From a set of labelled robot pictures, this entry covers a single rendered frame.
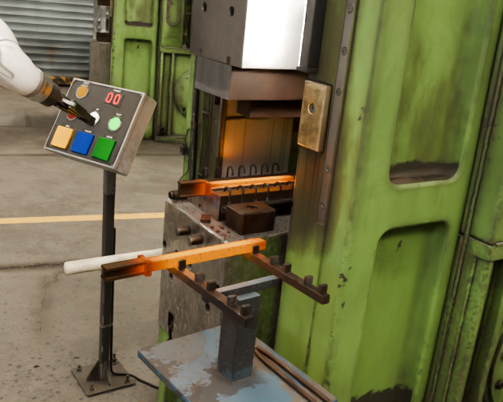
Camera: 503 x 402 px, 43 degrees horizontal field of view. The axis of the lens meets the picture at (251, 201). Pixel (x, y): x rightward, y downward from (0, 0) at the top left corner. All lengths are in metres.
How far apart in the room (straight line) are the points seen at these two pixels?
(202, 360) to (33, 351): 1.49
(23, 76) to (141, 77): 4.83
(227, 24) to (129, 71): 4.89
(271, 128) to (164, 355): 0.94
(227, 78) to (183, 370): 0.78
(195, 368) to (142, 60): 5.31
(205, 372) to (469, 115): 0.97
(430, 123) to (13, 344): 2.04
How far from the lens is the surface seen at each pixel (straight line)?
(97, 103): 2.33
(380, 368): 2.05
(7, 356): 2.97
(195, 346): 1.65
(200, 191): 1.90
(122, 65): 6.60
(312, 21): 1.67
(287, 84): 1.89
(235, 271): 1.80
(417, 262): 1.95
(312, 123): 1.68
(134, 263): 1.41
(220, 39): 1.83
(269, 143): 2.23
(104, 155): 2.21
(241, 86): 1.81
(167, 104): 6.65
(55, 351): 2.98
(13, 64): 1.87
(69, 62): 9.70
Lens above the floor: 1.56
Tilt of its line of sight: 18 degrees down
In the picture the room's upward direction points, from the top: 6 degrees clockwise
